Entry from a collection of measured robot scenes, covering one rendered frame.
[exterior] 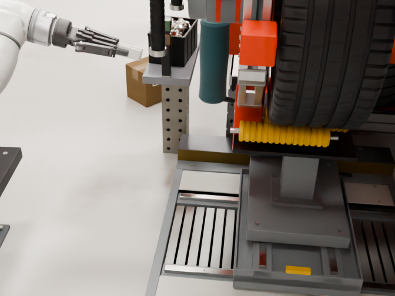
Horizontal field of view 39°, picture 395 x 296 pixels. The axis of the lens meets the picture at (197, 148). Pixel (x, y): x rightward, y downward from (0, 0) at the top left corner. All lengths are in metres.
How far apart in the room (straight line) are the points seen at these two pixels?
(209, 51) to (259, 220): 0.52
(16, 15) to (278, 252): 0.99
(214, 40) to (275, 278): 0.70
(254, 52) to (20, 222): 1.20
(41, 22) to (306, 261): 0.99
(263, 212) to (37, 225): 0.82
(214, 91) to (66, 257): 0.73
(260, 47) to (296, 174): 0.63
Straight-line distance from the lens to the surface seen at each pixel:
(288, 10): 1.18
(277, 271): 1.64
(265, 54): 1.17
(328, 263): 1.66
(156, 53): 1.37
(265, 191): 1.79
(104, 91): 2.87
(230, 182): 2.05
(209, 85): 1.69
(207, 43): 1.64
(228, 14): 1.45
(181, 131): 2.31
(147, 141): 2.44
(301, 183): 1.72
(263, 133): 1.51
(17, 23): 1.50
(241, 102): 1.46
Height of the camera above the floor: 1.30
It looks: 33 degrees down
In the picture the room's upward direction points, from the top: 1 degrees clockwise
